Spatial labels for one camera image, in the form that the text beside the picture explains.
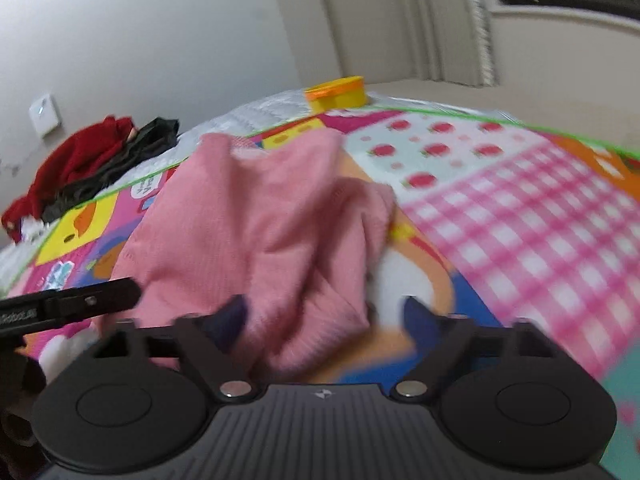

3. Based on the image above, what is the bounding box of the dark grey garment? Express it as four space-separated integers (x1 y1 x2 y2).
42 117 180 223

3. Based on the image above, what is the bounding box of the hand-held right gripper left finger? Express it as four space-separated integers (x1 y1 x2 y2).
95 294 258 403

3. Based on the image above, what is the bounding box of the pink ribbed garment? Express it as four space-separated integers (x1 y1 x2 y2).
107 130 398 381

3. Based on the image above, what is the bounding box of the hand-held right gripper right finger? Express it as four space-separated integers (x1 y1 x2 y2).
389 295 561 403

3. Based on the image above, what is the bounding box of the white crumpled cloth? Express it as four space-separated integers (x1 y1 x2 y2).
17 217 51 243

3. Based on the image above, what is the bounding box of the white wall device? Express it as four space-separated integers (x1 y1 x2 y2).
29 92 62 137

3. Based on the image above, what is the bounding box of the beige curtain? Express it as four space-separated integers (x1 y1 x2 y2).
312 0 473 83

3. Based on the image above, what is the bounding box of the white lace curtain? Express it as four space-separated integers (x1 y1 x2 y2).
460 0 501 87

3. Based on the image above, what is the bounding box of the red fleece garment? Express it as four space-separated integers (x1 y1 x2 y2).
1 116 135 241

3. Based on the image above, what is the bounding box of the colourful printed play mat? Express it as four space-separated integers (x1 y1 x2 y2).
0 105 640 480

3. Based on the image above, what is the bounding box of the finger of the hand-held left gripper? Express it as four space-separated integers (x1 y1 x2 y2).
0 276 142 337

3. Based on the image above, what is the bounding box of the yellow plastic container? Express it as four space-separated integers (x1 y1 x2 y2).
305 76 370 113

